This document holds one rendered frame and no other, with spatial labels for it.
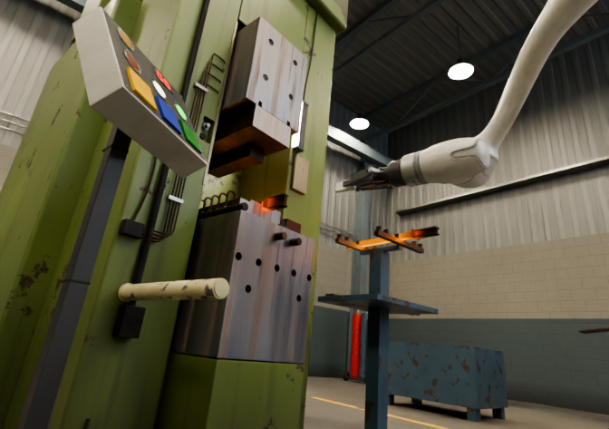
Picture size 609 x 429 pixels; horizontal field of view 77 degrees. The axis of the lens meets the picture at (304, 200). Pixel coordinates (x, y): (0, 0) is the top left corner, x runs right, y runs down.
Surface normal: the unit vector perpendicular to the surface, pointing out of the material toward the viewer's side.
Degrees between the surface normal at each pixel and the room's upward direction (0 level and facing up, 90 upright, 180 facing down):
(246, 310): 90
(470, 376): 90
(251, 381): 90
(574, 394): 90
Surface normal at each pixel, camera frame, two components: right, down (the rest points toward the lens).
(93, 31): -0.27, -0.37
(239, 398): 0.76, -0.17
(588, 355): -0.77, -0.29
